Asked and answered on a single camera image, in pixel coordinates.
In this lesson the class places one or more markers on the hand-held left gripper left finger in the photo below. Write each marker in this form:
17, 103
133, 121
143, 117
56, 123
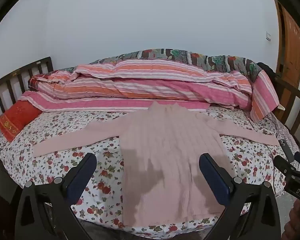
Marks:
82, 178

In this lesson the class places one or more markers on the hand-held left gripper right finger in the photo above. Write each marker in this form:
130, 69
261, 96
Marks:
213, 178

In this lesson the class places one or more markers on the pink knitted sweater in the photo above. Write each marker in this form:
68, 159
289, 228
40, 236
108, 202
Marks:
165, 155

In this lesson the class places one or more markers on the person's right hand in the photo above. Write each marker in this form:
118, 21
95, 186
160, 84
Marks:
298, 222

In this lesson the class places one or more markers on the black smartphone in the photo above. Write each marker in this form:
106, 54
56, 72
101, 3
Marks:
285, 150

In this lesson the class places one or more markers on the floral bed sheet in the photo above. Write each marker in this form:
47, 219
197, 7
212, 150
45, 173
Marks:
65, 130

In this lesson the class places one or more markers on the dark wooden footboard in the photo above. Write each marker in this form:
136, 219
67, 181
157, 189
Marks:
291, 93

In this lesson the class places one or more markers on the red embroidered pillow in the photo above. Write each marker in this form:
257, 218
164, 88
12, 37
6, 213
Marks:
16, 120

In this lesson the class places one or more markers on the dark cloth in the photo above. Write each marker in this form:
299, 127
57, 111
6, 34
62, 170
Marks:
266, 71

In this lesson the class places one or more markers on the pink orange striped quilt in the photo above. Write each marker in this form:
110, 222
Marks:
140, 90

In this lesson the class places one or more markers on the brown wooden door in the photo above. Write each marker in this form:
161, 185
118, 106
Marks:
290, 42

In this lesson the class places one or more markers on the multicoloured patterned blanket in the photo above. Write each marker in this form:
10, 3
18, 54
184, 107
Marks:
202, 60

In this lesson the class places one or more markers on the dark wooden headboard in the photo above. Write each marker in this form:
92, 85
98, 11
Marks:
15, 74

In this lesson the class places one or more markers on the white wall switch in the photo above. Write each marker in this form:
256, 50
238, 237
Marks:
268, 36

